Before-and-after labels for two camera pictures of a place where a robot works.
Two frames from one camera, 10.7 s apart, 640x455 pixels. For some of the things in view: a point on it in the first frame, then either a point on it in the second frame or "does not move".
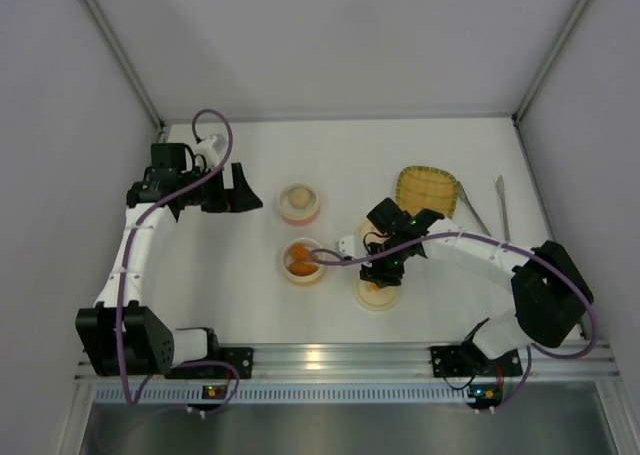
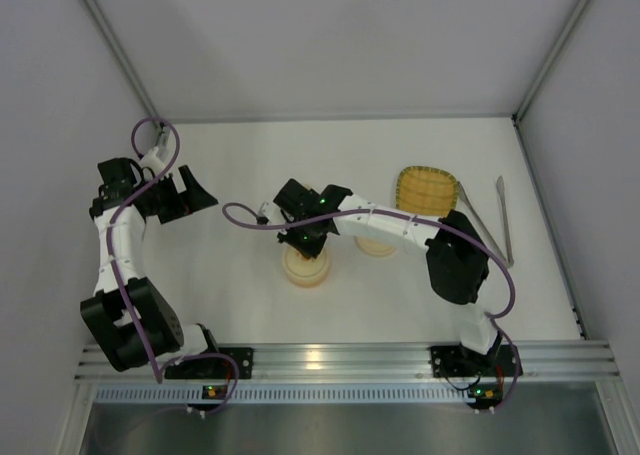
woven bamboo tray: x=426 y=188 does not move
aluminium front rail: x=593 y=363 does not move
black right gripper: x=385 y=273 → x=304 y=242
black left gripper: x=226 y=190 → x=176 y=195
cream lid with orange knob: x=372 y=297 → x=303 y=272
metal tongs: x=500 y=184 does not move
